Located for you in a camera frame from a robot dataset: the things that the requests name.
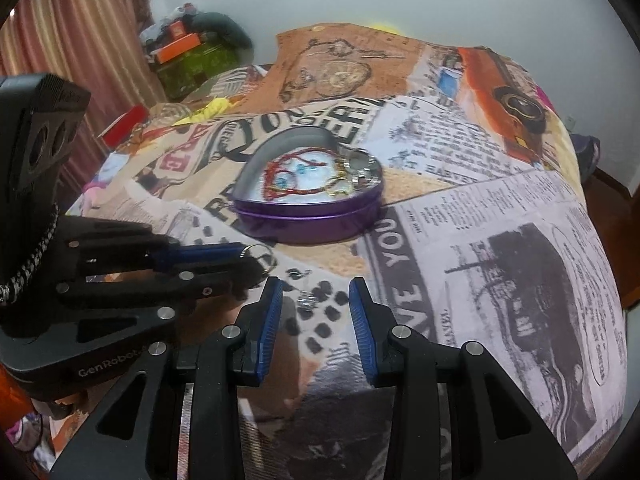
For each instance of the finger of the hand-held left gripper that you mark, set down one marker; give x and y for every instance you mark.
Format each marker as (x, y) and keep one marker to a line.
(200, 254)
(220, 285)

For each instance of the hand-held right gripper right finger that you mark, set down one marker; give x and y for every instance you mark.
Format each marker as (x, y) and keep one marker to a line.
(362, 330)

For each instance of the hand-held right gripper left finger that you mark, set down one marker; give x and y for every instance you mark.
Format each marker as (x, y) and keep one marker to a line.
(267, 325)

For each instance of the purple heart-shaped tin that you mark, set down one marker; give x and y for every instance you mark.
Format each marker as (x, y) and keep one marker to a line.
(300, 225)

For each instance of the red and white box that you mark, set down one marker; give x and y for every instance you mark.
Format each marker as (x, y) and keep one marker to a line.
(122, 127)

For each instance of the striped brown curtain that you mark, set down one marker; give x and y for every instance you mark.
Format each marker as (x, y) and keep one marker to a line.
(75, 35)

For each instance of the yellow cloth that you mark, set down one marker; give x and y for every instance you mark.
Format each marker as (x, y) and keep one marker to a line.
(210, 108)

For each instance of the orange box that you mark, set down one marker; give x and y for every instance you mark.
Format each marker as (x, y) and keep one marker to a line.
(177, 47)

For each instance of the striped patterned cloth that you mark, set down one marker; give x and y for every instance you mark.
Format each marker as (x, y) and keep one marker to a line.
(235, 82)

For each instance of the green floral covered stand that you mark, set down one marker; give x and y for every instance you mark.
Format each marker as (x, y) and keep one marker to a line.
(200, 70)

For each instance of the newspaper printed blanket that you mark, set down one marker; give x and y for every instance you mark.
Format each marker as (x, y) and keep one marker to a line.
(500, 210)

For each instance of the small red box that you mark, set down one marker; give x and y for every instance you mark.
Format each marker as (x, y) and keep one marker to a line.
(175, 27)

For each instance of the grey neck pillow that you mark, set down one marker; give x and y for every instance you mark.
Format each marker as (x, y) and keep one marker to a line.
(225, 30)

